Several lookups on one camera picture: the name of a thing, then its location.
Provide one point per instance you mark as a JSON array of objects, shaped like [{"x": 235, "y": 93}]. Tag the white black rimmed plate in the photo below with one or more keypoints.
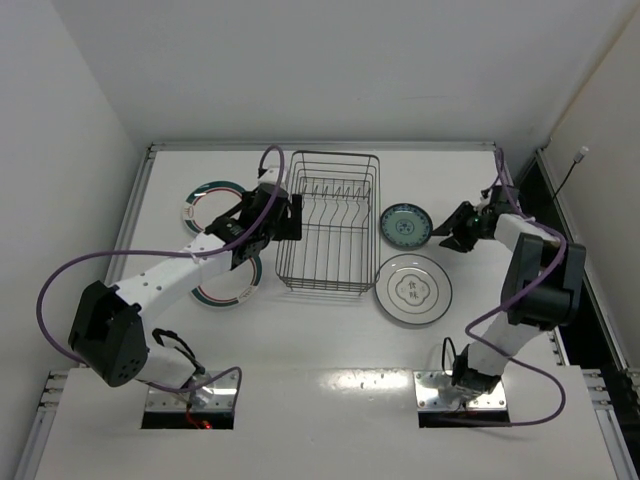
[{"x": 413, "y": 289}]

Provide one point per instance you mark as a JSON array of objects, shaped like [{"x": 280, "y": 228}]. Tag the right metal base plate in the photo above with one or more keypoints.
[{"x": 435, "y": 394}]

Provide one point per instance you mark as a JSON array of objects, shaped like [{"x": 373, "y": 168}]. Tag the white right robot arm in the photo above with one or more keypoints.
[{"x": 541, "y": 290}]

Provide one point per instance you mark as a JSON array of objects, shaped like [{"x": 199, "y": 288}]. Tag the grey wire dish rack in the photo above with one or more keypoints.
[{"x": 339, "y": 249}]

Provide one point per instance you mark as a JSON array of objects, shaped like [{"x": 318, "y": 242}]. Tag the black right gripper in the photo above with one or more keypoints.
[{"x": 461, "y": 230}]

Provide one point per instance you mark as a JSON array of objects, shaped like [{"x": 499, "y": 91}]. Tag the small blue patterned plate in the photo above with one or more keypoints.
[{"x": 406, "y": 226}]

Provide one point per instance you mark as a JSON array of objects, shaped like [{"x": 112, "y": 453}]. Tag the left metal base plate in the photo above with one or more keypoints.
[{"x": 218, "y": 395}]

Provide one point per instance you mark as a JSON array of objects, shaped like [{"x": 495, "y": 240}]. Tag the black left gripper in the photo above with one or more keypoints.
[{"x": 286, "y": 217}]

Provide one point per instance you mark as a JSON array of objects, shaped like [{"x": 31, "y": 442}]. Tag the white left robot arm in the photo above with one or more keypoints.
[{"x": 114, "y": 330}]

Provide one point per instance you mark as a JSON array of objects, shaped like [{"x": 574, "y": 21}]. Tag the metal base plate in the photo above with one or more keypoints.
[
  {"x": 218, "y": 395},
  {"x": 435, "y": 394}
]

